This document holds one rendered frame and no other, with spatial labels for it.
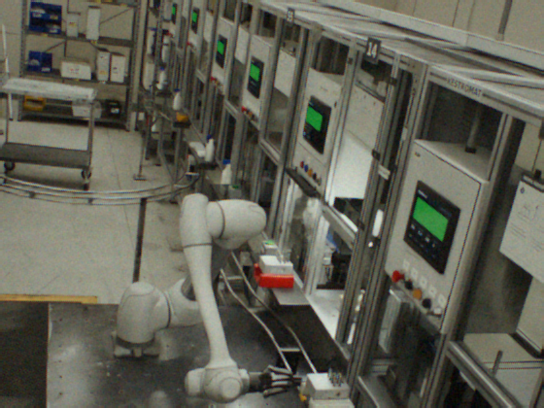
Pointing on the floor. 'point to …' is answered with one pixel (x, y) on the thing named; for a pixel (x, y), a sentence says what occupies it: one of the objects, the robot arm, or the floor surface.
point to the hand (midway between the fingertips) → (301, 380)
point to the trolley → (78, 158)
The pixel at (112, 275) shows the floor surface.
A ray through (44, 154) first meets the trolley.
